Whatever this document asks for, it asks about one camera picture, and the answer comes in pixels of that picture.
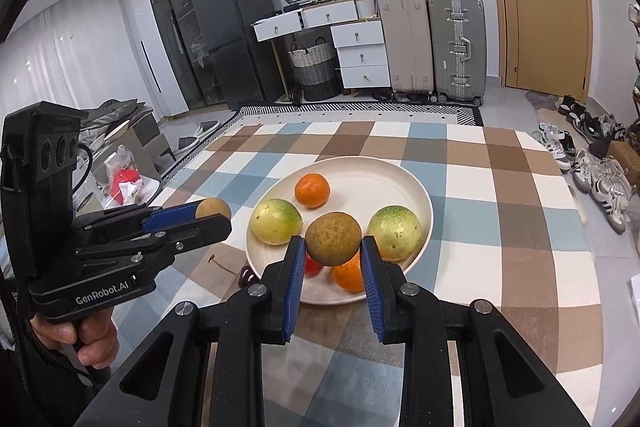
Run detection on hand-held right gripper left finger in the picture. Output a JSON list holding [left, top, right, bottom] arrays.
[[72, 236, 307, 427]]

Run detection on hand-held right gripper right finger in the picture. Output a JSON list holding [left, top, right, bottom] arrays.
[[361, 236, 593, 427]]

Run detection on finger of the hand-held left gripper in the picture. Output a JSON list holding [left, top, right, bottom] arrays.
[[74, 214, 233, 269], [74, 201, 202, 238]]

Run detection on orange mandarin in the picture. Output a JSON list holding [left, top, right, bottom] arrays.
[[294, 173, 332, 209], [331, 252, 369, 293]]

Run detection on brown round pear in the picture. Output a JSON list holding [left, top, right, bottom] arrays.
[[305, 212, 363, 267], [195, 197, 232, 221]]

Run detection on dark plum with stem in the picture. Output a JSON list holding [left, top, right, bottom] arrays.
[[209, 254, 261, 291]]

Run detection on green yellow guava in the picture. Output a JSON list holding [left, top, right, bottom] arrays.
[[250, 198, 304, 246], [367, 205, 424, 263]]

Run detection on cream round plate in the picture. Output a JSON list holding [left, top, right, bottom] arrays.
[[245, 156, 435, 307]]

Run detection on person's left hand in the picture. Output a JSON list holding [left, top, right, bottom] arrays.
[[29, 306, 119, 369]]

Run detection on plastic bag with red item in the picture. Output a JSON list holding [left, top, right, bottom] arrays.
[[104, 146, 162, 204]]

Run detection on dark grey storage box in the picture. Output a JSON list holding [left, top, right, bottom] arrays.
[[132, 111, 177, 168]]

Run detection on white bowl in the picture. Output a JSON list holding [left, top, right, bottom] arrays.
[[102, 121, 137, 140]]

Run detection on grey cloth pile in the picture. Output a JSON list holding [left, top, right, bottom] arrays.
[[79, 99, 152, 128]]

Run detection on checkered tablecloth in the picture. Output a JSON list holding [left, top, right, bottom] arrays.
[[107, 121, 607, 427]]

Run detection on white curtain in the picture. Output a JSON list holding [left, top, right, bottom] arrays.
[[0, 0, 167, 148]]

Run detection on white wardrobe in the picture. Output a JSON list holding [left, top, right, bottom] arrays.
[[121, 0, 191, 116]]

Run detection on black white patterned rug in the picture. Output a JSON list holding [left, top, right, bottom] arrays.
[[237, 103, 486, 128]]

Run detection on black refrigerator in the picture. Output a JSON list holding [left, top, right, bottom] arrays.
[[187, 0, 287, 111]]

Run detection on woven laundry basket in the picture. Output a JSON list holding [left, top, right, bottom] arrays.
[[287, 37, 342, 103]]

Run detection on dark glass cabinet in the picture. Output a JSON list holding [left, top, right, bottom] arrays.
[[140, 0, 219, 111]]

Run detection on white drawer cabinet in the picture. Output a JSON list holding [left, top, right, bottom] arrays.
[[330, 20, 392, 90]]

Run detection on white vanity desk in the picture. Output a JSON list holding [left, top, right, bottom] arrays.
[[252, 0, 362, 43]]

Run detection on beige suitcase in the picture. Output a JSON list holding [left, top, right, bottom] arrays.
[[375, 0, 435, 103]]

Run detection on silver suitcase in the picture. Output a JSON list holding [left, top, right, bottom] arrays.
[[427, 0, 489, 106]]

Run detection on pile of shoes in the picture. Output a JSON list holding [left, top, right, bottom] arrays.
[[530, 94, 640, 236]]

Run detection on grey door mat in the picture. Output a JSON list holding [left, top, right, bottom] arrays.
[[524, 90, 567, 113]]

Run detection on white plastic bag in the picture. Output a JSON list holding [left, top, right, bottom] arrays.
[[627, 274, 640, 324]]

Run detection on brown woven box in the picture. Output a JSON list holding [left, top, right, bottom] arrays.
[[607, 140, 640, 186]]

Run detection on shoe rack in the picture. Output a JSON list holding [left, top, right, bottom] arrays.
[[627, 4, 640, 144]]

